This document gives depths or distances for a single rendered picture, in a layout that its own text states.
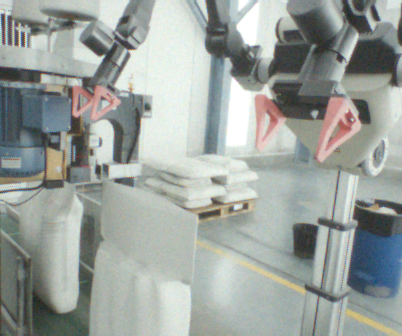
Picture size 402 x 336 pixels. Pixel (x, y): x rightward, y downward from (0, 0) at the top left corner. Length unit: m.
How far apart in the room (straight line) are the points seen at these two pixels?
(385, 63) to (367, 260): 2.17
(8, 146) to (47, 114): 0.14
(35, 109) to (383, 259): 2.63
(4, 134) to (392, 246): 2.64
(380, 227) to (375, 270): 0.33
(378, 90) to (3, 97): 0.96
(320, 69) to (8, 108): 0.79
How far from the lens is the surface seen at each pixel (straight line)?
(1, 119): 1.09
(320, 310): 1.51
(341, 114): 0.50
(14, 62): 1.06
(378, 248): 3.08
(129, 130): 1.45
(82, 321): 1.78
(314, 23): 0.54
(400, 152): 9.17
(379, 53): 1.12
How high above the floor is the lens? 1.32
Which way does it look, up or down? 10 degrees down
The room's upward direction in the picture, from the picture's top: 5 degrees clockwise
